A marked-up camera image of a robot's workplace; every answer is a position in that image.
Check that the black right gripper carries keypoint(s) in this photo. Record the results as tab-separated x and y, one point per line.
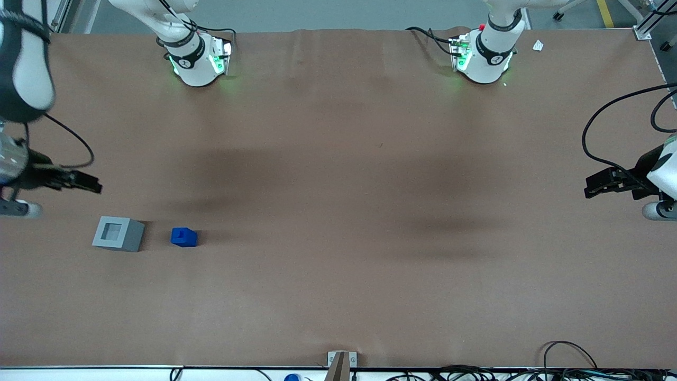
38	177

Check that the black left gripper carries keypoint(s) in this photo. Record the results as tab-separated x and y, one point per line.
633	186

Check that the blue plastic part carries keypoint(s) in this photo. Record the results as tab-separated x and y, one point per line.
183	238

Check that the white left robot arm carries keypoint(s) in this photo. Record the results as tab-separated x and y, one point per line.
486	59

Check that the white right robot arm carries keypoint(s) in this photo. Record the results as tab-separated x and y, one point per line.
197	67

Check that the gray square base block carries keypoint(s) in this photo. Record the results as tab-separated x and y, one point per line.
129	237

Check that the small white paper scrap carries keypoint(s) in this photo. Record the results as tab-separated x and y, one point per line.
538	45

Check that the brown paper table cover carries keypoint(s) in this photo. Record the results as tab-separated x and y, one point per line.
338	222

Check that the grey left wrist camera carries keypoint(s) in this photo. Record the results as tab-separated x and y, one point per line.
658	210

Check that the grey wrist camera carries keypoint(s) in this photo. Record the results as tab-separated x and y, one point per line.
18	208
658	210

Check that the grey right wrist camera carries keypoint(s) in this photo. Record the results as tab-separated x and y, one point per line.
18	208

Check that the aluminium frame profile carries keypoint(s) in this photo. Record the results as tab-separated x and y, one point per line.
644	26
59	16

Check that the grey metal table bracket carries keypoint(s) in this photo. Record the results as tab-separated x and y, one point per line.
341	361

